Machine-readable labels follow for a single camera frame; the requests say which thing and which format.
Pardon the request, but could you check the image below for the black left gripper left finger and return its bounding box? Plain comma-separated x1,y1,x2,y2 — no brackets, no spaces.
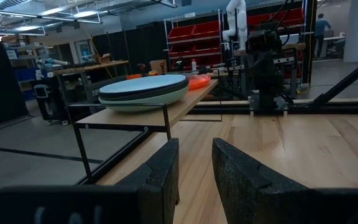
0,138,180,224

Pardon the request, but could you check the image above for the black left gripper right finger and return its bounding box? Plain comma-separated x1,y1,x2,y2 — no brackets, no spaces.
211,138,358,224

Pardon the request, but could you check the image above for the red translucent plate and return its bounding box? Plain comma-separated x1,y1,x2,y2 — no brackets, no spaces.
187,74,212,91

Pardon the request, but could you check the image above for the sage green plate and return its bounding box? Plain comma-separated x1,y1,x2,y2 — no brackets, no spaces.
98,85,190,113

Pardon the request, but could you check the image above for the person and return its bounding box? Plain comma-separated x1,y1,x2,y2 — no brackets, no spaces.
313,12,332,60

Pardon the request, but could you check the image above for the rack with red bins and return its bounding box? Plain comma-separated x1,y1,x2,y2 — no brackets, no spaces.
163,6,311,73

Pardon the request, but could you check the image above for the cardboard box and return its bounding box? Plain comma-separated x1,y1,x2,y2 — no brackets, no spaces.
149,58,168,75

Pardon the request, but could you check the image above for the black cart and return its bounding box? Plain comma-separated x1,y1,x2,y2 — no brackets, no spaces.
31,77,71,126

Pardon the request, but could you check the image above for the wooden workbench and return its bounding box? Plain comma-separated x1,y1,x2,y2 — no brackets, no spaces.
52,59,130,105

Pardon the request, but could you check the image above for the framed picture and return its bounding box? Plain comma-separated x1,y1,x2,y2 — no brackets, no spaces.
75,40,93,63

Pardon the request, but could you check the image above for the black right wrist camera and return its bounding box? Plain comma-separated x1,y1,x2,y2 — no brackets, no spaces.
247,29,283,54

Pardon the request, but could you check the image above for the black aluminium table frame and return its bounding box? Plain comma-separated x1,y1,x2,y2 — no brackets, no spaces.
76,54,358,186

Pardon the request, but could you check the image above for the wooden shelf with black frame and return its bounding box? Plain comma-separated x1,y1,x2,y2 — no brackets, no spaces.
67,70,223,186

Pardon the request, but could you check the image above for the black partition wall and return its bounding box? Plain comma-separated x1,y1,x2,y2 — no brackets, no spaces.
91,21,168,75

